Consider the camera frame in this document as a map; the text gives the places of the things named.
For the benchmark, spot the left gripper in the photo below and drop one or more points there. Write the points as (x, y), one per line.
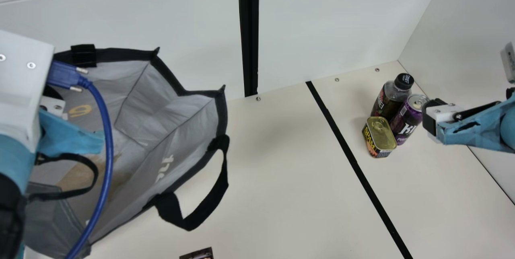
(68, 142)

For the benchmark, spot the purple can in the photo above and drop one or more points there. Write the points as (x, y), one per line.
(406, 126)

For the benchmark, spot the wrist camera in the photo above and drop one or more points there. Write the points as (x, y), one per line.
(509, 62)
(16, 90)

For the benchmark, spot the rectangular tin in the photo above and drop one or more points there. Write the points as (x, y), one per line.
(380, 136)

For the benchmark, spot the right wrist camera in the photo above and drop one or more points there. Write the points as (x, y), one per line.
(509, 62)

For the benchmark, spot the black strip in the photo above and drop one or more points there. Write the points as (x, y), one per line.
(358, 170)

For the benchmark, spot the dark coffee bottle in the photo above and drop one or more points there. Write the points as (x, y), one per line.
(388, 102)

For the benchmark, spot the black post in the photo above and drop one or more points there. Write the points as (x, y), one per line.
(248, 29)

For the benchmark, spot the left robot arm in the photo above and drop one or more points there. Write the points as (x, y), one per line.
(8, 218)

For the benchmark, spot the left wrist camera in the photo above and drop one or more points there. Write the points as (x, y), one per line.
(16, 90)

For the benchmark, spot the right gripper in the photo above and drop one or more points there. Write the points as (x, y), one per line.
(483, 130)

